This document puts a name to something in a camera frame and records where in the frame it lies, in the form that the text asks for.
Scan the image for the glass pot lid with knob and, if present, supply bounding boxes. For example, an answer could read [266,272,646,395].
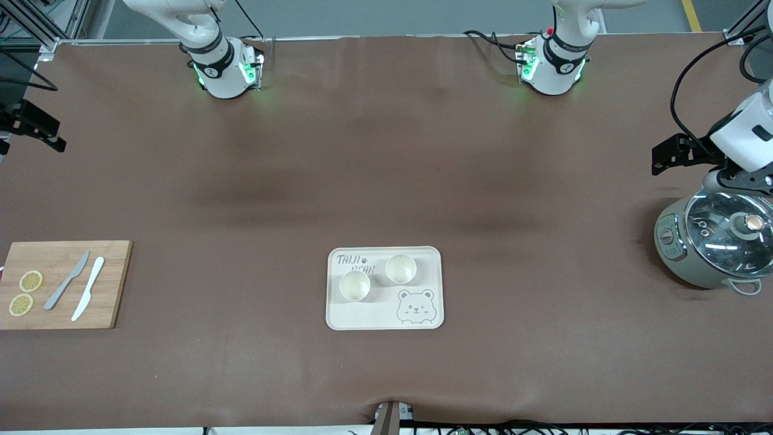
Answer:
[684,188,773,280]

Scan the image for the cream tray with bear print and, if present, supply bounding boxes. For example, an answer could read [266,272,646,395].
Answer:
[326,246,444,331]

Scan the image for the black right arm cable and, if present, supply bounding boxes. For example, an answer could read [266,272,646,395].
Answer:
[0,45,59,92]

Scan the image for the grey plastic knife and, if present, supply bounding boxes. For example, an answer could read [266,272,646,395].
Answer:
[43,251,91,311]

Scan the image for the black base power cables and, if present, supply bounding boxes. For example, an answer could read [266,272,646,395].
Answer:
[464,30,526,64]

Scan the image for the aluminium frame corner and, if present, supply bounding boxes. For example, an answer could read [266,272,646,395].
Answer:
[723,0,773,47]

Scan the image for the white plastic knife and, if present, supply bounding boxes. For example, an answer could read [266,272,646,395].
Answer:
[71,257,106,322]

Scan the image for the aluminium frame with black braces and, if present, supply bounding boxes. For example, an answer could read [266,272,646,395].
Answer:
[0,0,91,55]

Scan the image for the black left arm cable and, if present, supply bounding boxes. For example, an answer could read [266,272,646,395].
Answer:
[670,27,773,164]

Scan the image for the brown table cover mat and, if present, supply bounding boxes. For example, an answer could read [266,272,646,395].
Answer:
[0,33,773,431]

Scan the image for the green electric cooking pot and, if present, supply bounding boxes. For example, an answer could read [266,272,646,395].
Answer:
[654,184,773,295]

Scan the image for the white plastic cup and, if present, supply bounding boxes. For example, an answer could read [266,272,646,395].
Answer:
[339,270,372,302]
[385,254,418,285]

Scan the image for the aluminium profile post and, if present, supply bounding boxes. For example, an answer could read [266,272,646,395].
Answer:
[373,401,415,435]

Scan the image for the wooden cutting board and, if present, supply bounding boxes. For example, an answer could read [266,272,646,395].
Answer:
[0,240,133,330]

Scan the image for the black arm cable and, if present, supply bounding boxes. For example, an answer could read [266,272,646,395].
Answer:
[670,27,773,164]
[0,45,59,92]

